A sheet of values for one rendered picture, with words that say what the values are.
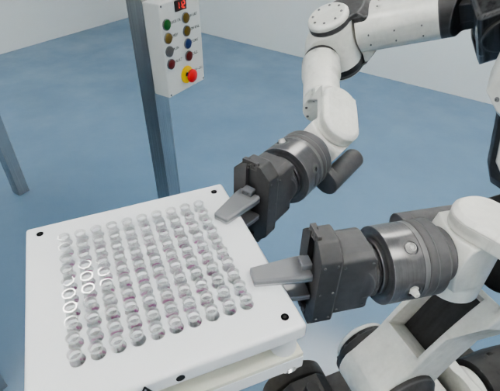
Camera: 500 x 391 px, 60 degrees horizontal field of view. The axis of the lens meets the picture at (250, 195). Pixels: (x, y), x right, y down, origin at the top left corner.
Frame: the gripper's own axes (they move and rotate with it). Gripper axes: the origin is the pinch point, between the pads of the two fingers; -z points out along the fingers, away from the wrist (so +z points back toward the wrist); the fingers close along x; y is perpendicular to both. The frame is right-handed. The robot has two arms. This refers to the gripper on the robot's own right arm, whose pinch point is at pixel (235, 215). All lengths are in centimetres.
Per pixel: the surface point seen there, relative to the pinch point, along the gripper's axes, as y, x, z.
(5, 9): 391, 70, 171
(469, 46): 26, 60, 308
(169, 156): 68, 43, 52
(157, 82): 66, 15, 49
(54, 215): 148, 105, 46
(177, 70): 62, 12, 54
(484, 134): -7, 97, 258
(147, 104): 71, 24, 49
